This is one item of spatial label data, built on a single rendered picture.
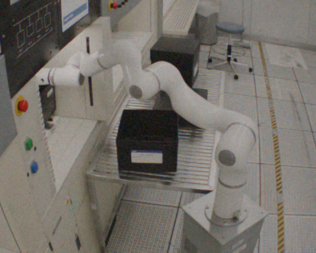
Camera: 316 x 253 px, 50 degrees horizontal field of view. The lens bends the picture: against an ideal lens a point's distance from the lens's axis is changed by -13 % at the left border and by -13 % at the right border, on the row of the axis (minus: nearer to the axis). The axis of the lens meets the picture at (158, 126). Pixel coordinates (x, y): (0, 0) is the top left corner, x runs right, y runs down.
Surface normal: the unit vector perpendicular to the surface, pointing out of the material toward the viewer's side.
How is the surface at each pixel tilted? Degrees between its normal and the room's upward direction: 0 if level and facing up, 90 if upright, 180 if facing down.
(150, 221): 0
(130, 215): 0
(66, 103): 90
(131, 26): 90
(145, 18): 90
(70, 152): 0
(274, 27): 90
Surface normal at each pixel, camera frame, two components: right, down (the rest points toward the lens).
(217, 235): 0.00, -0.84
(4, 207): -0.19, 0.53
